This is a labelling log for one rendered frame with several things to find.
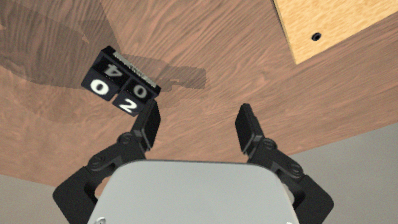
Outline black tray with grey floor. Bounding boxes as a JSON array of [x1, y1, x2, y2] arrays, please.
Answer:
[[92, 46, 161, 99]]

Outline black calendar cube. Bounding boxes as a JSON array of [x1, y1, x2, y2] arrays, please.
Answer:
[[81, 57, 130, 102], [112, 78, 153, 117]]

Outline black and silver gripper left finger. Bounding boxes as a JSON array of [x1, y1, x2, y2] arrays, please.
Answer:
[[53, 99, 161, 224]]

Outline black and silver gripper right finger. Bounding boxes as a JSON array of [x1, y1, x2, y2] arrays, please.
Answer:
[[235, 103, 334, 224]]

